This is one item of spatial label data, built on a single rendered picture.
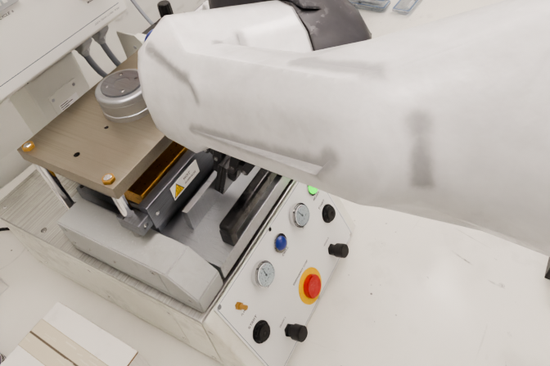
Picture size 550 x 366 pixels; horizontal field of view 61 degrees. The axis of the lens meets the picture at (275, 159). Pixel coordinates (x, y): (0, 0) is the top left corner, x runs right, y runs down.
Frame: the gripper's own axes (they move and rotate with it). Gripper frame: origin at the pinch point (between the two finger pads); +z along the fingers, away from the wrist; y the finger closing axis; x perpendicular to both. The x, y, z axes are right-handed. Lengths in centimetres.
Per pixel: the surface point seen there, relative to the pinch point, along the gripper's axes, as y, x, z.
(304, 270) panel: 16.9, 0.8, 15.9
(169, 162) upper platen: -7.0, -3.9, -1.2
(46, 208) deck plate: -26.2, -12.8, 19.3
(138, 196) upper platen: -7.2, -10.4, -0.9
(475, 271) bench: 42.6, 16.6, 13.8
